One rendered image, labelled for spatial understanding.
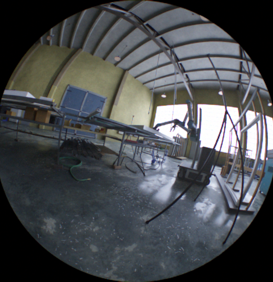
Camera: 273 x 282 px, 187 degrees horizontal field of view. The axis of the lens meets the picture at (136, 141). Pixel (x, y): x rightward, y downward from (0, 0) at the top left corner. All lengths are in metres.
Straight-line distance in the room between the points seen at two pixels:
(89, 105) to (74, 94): 1.74
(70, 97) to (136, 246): 8.14
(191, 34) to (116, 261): 8.72
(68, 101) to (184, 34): 10.18
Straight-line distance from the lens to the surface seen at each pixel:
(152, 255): 0.72
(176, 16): 7.78
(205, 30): 8.22
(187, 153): 8.89
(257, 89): 2.07
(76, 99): 7.85
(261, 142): 1.72
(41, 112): 1.51
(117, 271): 0.66
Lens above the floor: 0.66
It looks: 1 degrees down
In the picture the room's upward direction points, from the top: 12 degrees clockwise
